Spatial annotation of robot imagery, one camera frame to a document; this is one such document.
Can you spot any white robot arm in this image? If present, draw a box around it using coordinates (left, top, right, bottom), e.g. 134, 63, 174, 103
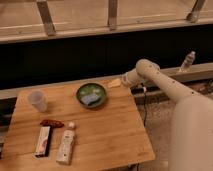
108, 59, 213, 171

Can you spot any green ceramic bowl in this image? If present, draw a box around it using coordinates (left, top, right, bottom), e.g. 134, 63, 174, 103
76, 83, 107, 109

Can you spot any translucent plastic cup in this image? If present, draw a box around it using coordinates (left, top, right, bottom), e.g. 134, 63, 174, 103
27, 91, 47, 112

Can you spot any blue sponge in bowl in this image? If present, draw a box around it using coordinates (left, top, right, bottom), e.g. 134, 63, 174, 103
81, 93, 100, 105

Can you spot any wooden board table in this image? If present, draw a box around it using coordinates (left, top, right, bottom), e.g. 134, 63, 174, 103
0, 83, 155, 171

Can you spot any clear plastic bottle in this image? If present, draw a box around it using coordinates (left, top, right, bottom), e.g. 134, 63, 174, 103
179, 51, 195, 72

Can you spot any white tube with cap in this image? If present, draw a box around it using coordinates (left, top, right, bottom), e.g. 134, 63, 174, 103
56, 122, 76, 165

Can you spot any black cable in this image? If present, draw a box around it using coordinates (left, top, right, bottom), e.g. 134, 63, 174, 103
139, 87, 148, 128

